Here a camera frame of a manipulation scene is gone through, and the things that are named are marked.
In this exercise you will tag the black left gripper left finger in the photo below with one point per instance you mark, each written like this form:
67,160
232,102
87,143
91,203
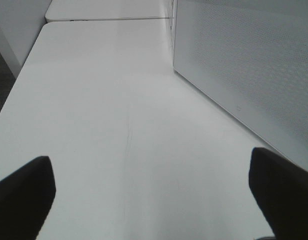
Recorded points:
26,197

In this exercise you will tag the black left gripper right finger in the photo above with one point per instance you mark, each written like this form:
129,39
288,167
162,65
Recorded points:
280,189

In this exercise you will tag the white microwave door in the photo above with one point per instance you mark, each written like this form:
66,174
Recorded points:
251,58

